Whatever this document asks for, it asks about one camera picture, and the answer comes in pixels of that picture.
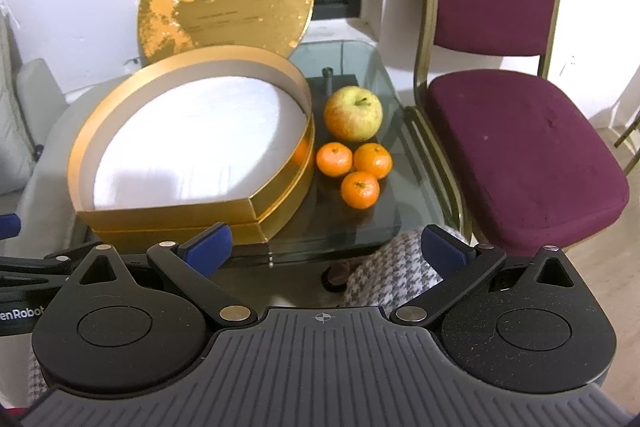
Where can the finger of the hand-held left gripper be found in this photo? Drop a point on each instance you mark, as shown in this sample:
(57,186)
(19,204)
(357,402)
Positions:
(7,227)
(35,268)

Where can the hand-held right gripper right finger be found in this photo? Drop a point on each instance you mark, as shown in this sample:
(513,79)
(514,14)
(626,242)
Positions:
(442,249)

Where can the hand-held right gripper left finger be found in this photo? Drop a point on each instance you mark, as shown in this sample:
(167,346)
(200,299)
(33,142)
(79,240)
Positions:
(209,243)

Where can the gold gift box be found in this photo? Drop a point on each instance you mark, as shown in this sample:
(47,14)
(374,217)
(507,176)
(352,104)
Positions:
(190,219)

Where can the yellow-red apple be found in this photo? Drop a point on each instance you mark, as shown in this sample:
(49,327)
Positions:
(353,113)

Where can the glass desktop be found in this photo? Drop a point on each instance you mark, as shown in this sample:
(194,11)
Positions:
(415,172)

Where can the houndstooth patterned clothing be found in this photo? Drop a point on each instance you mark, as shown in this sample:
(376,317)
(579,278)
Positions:
(395,272)

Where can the light grey quilted cushion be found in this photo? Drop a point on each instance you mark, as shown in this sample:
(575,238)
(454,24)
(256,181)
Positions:
(12,137)

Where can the white foam insert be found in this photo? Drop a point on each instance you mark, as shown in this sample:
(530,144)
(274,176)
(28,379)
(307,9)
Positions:
(200,142)

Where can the orange mandarin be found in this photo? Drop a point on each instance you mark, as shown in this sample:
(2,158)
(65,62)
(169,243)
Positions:
(373,161)
(360,190)
(334,159)

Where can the grey sofa armrest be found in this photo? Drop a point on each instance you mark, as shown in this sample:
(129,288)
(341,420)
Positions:
(42,107)

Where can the maroon upholstered chair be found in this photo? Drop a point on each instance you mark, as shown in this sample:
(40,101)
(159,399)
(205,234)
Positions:
(520,142)

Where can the gold metal chair frame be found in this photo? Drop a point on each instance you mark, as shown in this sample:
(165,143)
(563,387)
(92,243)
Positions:
(631,129)

